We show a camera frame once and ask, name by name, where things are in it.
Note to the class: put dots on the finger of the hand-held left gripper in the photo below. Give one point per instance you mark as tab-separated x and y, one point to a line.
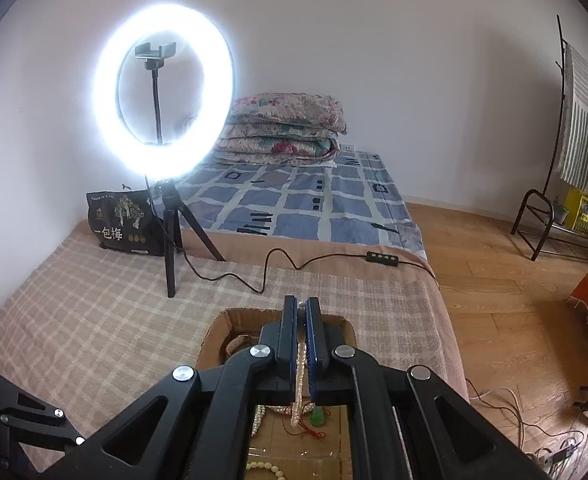
29	410

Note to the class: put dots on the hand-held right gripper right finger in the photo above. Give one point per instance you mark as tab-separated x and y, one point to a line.
312	345

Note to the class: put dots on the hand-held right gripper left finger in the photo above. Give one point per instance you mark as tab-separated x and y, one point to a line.
293	345

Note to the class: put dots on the cardboard box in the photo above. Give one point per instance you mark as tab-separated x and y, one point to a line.
214	340

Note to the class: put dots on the beige plaid blanket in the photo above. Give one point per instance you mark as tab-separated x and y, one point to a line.
99	300

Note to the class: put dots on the black tripod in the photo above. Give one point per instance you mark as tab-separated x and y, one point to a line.
170	260

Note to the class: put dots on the black snack bag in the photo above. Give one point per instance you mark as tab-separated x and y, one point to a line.
119	225

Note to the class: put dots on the folded floral quilt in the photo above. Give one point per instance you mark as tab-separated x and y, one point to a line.
279	130

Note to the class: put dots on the black metal rack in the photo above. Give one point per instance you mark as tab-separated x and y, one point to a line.
529	210

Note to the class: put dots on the power strip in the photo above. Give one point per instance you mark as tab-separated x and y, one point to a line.
556	455

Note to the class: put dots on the yellow box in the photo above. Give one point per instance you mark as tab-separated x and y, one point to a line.
583	210

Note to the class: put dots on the black phone holder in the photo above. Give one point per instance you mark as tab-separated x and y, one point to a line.
155	55

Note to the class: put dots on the striped hanging towel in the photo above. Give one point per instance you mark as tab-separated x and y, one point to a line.
579	120

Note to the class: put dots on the white wall outlet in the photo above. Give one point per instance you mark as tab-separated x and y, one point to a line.
348	148

